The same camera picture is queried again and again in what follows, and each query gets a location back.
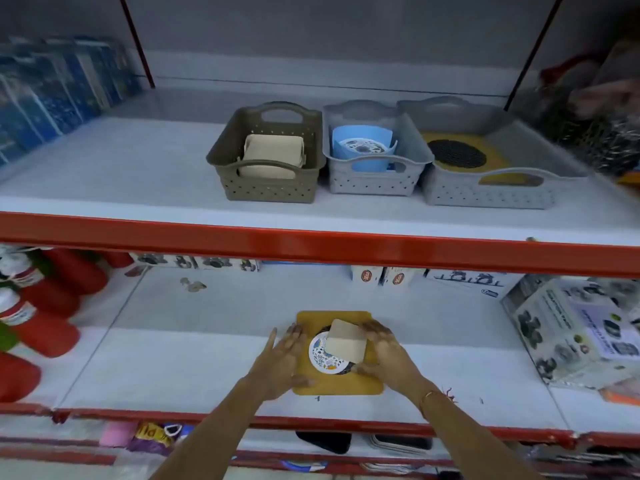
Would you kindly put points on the person's left hand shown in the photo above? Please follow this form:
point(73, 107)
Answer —
point(275, 369)

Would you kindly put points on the person's right hand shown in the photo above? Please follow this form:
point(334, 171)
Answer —
point(392, 364)

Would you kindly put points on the person's left little finger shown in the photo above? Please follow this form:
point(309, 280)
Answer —
point(272, 340)

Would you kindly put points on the person's left thumb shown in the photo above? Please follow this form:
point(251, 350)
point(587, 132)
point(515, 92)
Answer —
point(301, 382)

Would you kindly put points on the person's right thumb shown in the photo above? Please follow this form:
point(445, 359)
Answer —
point(365, 369)

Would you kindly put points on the yellow square mat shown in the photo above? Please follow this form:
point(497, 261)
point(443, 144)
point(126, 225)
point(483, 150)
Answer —
point(345, 384)

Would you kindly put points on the small beige box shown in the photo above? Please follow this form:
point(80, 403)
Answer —
point(345, 340)

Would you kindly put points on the person's left forearm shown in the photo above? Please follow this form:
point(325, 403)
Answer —
point(210, 439)

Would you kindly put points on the person's right forearm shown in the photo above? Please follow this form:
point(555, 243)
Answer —
point(475, 444)

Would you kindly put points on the round white patterned sticker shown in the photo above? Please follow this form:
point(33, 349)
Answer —
point(320, 357)

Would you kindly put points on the lower red shelf beam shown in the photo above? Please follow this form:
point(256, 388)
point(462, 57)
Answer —
point(350, 424)

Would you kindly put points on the red shelf beam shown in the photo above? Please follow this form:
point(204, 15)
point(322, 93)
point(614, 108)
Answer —
point(300, 242)
point(350, 424)

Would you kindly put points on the black flat item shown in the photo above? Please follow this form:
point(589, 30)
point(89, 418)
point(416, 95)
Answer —
point(325, 441)

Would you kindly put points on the black tray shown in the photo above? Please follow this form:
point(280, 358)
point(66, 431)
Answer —
point(400, 443)

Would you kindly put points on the small white box red label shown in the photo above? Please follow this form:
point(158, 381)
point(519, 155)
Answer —
point(402, 277)
point(366, 274)

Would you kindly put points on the small grey metal piece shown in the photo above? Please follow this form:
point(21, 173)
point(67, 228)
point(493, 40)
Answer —
point(192, 285)

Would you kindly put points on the long white printed box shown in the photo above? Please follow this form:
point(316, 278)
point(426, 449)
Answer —
point(200, 262)

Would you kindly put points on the flat white box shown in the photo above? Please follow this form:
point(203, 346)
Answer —
point(475, 283)

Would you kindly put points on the purple and yellow packet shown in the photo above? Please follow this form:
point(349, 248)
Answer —
point(152, 437)

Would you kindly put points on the pink packet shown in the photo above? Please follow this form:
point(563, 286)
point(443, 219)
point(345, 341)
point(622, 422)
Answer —
point(117, 433)

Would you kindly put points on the brown perforated plastic basket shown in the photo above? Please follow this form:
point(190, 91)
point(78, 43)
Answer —
point(235, 159)

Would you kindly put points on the small grey plastic basket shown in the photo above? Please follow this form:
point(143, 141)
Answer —
point(370, 182)

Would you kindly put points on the light blue plastic container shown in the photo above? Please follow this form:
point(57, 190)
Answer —
point(350, 157)

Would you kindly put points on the large white appliance box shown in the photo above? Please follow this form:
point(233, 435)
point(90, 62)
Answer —
point(575, 329)

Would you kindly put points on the row of red bottles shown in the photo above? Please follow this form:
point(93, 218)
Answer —
point(45, 334)

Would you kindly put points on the yellow mat with black disc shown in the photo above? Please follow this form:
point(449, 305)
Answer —
point(492, 149)

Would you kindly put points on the orange packet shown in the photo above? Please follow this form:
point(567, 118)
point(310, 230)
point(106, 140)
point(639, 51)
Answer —
point(622, 393)

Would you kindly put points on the large grey plastic basket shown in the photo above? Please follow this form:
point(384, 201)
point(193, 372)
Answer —
point(525, 159)

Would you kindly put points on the red shelf upright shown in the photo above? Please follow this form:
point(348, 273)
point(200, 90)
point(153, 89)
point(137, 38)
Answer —
point(136, 42)
point(535, 49)

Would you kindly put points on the row of blue packets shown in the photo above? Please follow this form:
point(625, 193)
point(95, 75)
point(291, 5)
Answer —
point(45, 99)

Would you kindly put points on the pile of wrapped goods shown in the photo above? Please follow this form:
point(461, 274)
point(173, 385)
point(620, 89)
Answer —
point(595, 114)

